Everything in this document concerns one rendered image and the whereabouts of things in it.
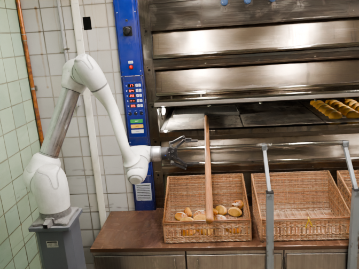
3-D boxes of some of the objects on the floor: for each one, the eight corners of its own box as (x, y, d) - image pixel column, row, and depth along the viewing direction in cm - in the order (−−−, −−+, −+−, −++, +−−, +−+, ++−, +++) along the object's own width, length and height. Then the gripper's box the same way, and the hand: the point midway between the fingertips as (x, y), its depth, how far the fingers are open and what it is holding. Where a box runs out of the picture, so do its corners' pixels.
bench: (119, 274, 305) (111, 209, 290) (433, 271, 282) (442, 200, 267) (100, 325, 251) (89, 250, 236) (485, 327, 228) (500, 244, 213)
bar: (163, 302, 269) (148, 147, 238) (345, 302, 257) (355, 138, 226) (157, 336, 238) (140, 163, 208) (364, 338, 227) (377, 155, 196)
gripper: (160, 131, 216) (197, 129, 214) (163, 171, 222) (199, 169, 221) (158, 134, 209) (197, 132, 207) (162, 176, 215) (199, 174, 214)
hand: (196, 151), depth 214 cm, fingers open, 13 cm apart
